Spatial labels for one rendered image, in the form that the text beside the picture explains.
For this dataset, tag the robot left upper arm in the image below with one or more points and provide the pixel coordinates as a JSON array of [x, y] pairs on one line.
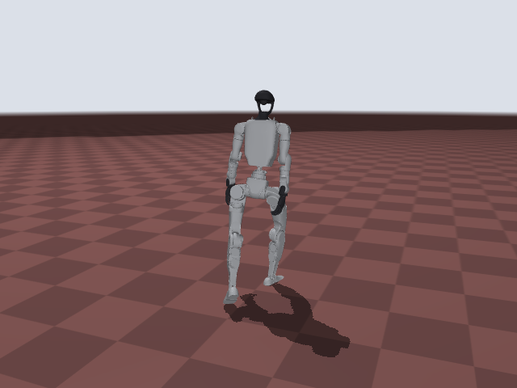
[[238, 137]]

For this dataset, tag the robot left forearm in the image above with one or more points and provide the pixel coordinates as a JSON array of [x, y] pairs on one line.
[[232, 170]]

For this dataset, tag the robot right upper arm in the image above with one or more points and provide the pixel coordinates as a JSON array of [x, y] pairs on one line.
[[285, 132]]

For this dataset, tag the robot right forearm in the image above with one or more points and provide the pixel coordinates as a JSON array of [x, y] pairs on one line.
[[284, 173]]

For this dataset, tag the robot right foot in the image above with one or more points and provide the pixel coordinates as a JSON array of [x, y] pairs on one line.
[[269, 281]]

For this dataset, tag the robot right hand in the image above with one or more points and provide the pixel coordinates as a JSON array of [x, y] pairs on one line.
[[281, 201]]

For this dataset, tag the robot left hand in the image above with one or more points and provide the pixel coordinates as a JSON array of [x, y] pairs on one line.
[[227, 193]]

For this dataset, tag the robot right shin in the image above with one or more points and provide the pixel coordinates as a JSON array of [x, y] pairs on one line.
[[275, 253]]

